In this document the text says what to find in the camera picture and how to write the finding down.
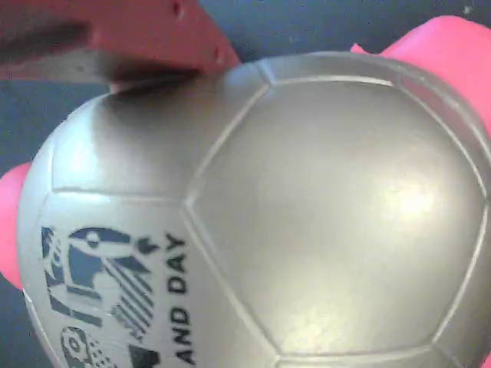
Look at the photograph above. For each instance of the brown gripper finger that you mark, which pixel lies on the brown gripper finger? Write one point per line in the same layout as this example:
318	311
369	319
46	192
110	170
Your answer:
145	34

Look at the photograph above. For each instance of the red turtle toy silver shell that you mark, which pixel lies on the red turtle toy silver shell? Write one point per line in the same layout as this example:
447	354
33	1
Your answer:
291	214

